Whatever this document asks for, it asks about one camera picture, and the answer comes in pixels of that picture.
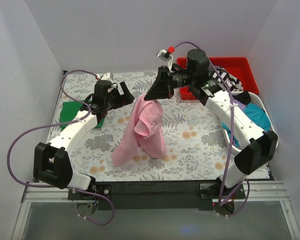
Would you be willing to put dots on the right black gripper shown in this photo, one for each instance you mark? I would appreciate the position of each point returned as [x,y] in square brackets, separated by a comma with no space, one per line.
[168,82]

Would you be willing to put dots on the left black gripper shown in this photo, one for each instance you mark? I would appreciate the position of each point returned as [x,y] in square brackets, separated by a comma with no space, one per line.
[120,97]

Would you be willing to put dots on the pink t-shirt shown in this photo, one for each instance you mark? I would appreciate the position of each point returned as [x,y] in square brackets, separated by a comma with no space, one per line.
[143,131]

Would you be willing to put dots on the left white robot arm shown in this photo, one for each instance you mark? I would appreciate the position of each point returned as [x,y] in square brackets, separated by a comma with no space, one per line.
[52,163]

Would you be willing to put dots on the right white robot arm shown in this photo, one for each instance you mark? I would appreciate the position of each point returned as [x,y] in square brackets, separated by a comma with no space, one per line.
[257,145]

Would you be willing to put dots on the folded green t-shirt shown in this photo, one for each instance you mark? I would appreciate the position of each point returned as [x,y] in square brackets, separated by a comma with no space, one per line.
[69,112]

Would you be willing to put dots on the floral table mat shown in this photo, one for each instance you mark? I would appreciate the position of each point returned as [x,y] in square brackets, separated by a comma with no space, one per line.
[195,146]

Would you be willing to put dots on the black white striped shirt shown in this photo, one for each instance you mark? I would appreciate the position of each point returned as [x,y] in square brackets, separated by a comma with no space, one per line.
[234,84]

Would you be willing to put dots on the red plastic bin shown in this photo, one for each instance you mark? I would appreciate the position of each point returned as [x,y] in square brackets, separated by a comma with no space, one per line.
[237,66]

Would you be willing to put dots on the lavender t-shirt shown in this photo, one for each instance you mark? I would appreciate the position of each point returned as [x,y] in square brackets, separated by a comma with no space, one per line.
[241,106]

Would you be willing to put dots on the black garment in basket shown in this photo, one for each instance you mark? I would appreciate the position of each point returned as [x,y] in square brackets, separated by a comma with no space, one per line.
[243,97]

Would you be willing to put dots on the white laundry basket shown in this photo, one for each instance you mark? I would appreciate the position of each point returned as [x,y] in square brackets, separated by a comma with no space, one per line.
[254,100]

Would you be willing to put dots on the teal t-shirt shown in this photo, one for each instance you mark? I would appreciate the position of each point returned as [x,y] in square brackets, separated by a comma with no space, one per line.
[256,115]

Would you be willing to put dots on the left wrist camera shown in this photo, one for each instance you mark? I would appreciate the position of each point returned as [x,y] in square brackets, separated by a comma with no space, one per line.
[105,79]

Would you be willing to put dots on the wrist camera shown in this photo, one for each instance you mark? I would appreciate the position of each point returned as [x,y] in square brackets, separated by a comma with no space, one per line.
[167,56]
[105,79]

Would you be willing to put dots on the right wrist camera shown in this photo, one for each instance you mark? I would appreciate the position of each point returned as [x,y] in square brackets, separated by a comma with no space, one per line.
[167,56]

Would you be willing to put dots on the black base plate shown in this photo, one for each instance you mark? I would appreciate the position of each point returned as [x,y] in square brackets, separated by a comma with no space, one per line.
[172,194]

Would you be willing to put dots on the aluminium frame rail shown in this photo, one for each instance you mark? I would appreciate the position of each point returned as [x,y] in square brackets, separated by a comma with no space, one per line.
[260,191]

